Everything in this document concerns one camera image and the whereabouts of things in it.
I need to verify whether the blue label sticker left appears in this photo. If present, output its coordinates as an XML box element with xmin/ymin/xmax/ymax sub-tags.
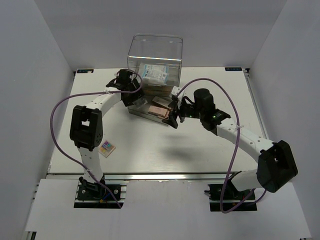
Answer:
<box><xmin>76</xmin><ymin>69</ymin><xmax>94</xmax><ymax>74</ymax></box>

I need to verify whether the brown four-pan eyeshadow palette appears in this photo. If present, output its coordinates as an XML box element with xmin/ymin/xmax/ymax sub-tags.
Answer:
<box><xmin>158</xmin><ymin>110</ymin><xmax>171</xmax><ymax>120</ymax></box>

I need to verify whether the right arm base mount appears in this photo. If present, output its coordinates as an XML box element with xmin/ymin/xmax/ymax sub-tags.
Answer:
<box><xmin>204</xmin><ymin>184</ymin><xmax>258</xmax><ymax>212</ymax></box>

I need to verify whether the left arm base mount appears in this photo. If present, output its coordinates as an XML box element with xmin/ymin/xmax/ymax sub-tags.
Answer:
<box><xmin>73</xmin><ymin>182</ymin><xmax>127</xmax><ymax>209</ymax></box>

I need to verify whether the clear smoky makeup organizer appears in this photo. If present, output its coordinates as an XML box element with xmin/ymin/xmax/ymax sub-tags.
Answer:
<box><xmin>127</xmin><ymin>33</ymin><xmax>183</xmax><ymax>124</ymax></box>

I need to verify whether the beige clear makeup compact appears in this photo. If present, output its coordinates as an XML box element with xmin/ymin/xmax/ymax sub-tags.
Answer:
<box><xmin>152</xmin><ymin>96</ymin><xmax>172</xmax><ymax>109</ymax></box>

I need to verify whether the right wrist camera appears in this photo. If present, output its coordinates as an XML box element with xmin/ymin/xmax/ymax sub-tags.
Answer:
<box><xmin>170</xmin><ymin>86</ymin><xmax>184</xmax><ymax>107</ymax></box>

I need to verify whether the colourful eyeshadow palette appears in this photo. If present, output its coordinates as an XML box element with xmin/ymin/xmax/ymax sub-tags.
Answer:
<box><xmin>98</xmin><ymin>140</ymin><xmax>116</xmax><ymax>158</ymax></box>

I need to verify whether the blue label sticker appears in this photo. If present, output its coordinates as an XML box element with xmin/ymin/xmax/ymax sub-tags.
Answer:
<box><xmin>224</xmin><ymin>67</ymin><xmax>243</xmax><ymax>72</ymax></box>
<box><xmin>76</xmin><ymin>69</ymin><xmax>94</xmax><ymax>74</ymax></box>

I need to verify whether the white cotton pad pack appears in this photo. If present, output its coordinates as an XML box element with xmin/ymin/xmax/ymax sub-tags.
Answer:
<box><xmin>153</xmin><ymin>65</ymin><xmax>169</xmax><ymax>85</ymax></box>

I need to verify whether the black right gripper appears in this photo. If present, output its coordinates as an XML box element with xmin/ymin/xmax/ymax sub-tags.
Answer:
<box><xmin>161</xmin><ymin>97</ymin><xmax>204</xmax><ymax>129</ymax></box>

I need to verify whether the pink slim makeup palette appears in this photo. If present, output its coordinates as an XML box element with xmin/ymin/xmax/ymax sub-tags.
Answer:
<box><xmin>148</xmin><ymin>105</ymin><xmax>168</xmax><ymax>117</ymax></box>

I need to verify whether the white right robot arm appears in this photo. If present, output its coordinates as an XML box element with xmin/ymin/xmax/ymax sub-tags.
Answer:
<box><xmin>163</xmin><ymin>86</ymin><xmax>298</xmax><ymax>200</ymax></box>

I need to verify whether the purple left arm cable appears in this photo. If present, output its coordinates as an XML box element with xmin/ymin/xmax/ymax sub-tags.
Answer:
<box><xmin>49</xmin><ymin>69</ymin><xmax>144</xmax><ymax>209</ymax></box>

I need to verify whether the blue label sticker right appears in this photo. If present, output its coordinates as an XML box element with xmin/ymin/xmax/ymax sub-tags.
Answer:
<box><xmin>224</xmin><ymin>67</ymin><xmax>243</xmax><ymax>72</ymax></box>

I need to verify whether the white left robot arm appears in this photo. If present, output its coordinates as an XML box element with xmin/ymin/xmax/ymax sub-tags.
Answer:
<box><xmin>69</xmin><ymin>68</ymin><xmax>144</xmax><ymax>200</ymax></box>

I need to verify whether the grey nine-pan eyeshadow palette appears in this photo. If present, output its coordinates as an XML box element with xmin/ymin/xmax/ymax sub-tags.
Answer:
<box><xmin>133</xmin><ymin>97</ymin><xmax>148</xmax><ymax>109</ymax></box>

